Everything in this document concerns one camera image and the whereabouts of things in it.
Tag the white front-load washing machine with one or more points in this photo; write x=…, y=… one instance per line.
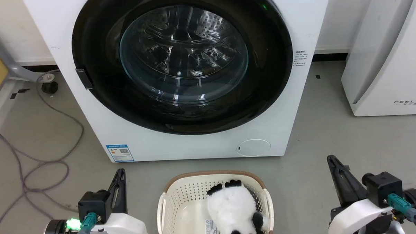
x=195, y=147

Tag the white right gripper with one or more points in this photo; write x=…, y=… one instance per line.
x=357, y=217

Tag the white air purifier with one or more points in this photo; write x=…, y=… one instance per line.
x=393, y=72

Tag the blue energy label sticker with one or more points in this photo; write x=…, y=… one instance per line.
x=120, y=153

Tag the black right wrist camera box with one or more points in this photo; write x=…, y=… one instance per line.
x=383, y=188

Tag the black round glass washer door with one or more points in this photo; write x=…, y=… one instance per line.
x=100, y=100

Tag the black and white panda plush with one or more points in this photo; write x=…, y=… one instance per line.
x=232, y=206

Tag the black round foot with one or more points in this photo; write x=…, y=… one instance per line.
x=50, y=88

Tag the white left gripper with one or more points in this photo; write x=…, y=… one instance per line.
x=125, y=229

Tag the white laundry basket brown rim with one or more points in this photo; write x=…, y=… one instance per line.
x=183, y=208

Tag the grey metal support leg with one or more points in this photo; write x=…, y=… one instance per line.
x=14, y=68

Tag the round white filter cover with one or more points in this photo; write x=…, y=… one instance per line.
x=254, y=147

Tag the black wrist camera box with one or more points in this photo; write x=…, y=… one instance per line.
x=93, y=206
x=383, y=188

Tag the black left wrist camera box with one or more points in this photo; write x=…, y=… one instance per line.
x=93, y=206

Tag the small printed warning label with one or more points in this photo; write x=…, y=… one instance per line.
x=300, y=58

